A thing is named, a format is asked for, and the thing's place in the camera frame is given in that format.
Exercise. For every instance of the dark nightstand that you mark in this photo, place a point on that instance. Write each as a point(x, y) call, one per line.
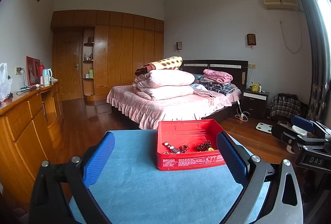
point(255, 103)

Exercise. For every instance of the yellow spotted blanket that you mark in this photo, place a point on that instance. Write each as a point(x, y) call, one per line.
point(172, 63)

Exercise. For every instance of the upper pink folded quilt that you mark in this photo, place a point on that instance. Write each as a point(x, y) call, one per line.
point(160, 78)

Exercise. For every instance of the plaid folded clothes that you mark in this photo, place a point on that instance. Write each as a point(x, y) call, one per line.
point(223, 88)

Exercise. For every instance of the dark curtain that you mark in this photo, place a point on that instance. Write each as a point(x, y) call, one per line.
point(320, 57)

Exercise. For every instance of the wooden wardrobe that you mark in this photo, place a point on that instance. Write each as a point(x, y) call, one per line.
point(95, 50)

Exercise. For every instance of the white plastic bag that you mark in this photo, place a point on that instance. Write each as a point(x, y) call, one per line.
point(5, 82)

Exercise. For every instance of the pink folded blanket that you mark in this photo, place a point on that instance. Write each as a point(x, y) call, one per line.
point(218, 76)

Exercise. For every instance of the silver metal wristwatch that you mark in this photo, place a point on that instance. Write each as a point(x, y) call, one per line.
point(172, 148)

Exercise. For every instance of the yellow pikachu plush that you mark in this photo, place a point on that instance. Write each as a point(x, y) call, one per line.
point(255, 87)

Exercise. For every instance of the pink folded quilt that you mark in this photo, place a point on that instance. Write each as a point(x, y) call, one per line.
point(163, 92)
point(160, 78)

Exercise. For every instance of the wooden sideboard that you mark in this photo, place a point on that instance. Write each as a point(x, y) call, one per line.
point(31, 130)

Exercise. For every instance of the bed with pink cover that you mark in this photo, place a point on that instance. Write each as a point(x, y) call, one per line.
point(147, 114)

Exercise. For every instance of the white electric kettle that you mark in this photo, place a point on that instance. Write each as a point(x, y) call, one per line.
point(47, 75)

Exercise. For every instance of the red framed picture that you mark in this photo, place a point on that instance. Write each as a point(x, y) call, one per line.
point(32, 70)

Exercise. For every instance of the lower pink folded quilt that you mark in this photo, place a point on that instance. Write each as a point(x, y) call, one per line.
point(163, 92)

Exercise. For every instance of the wall air conditioner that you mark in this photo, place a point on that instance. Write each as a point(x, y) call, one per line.
point(290, 5)

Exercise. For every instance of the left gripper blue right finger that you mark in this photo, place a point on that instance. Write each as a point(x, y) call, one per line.
point(235, 157)

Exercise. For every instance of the plaid bag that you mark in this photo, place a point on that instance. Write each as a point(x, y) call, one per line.
point(285, 105)

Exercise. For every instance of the brown wall lamp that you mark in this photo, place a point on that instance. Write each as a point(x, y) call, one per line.
point(251, 39)

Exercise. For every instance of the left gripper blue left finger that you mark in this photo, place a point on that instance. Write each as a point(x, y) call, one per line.
point(95, 158)

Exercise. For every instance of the blue table cloth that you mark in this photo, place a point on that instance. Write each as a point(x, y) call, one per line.
point(131, 189)

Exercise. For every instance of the black bed headboard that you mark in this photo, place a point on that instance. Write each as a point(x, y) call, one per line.
point(237, 68)

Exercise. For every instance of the white bathroom scale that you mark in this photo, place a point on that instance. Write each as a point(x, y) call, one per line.
point(263, 127)

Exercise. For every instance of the red metal tin box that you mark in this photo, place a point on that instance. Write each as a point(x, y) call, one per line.
point(197, 141)

